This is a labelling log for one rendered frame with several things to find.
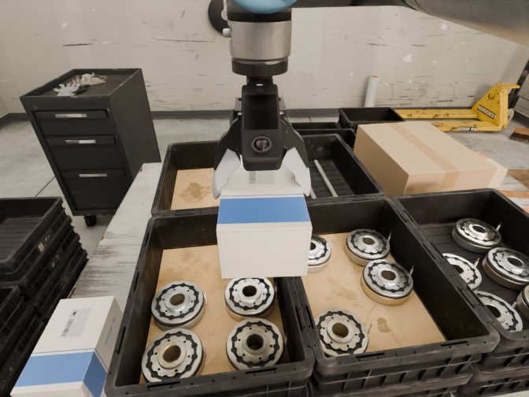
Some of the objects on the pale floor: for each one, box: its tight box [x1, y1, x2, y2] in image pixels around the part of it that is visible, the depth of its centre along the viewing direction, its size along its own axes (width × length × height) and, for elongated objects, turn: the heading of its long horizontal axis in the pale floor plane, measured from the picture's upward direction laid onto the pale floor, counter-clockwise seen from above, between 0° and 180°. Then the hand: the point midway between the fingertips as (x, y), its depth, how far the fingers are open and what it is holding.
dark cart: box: [19, 68, 162, 226], centre depth 208 cm, size 60×45×90 cm
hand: (261, 200), depth 48 cm, fingers closed on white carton, 13 cm apart
